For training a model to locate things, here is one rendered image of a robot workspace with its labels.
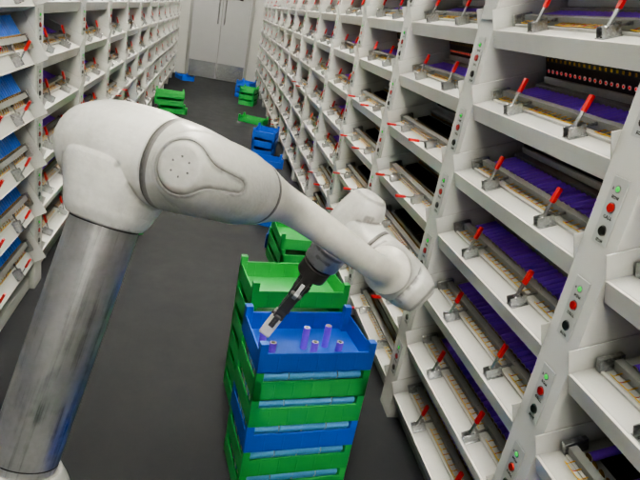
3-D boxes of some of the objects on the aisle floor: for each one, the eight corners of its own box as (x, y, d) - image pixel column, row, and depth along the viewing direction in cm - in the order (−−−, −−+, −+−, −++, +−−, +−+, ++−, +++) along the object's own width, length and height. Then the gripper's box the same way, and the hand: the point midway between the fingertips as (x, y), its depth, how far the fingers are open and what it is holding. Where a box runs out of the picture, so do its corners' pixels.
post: (469, 621, 130) (846, -327, 70) (453, 583, 138) (777, -291, 78) (547, 618, 134) (965, -278, 74) (527, 581, 143) (888, -249, 83)
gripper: (313, 244, 140) (261, 310, 149) (299, 265, 127) (243, 336, 136) (337, 262, 140) (284, 328, 149) (326, 285, 127) (268, 355, 136)
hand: (272, 322), depth 141 cm, fingers closed, pressing on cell
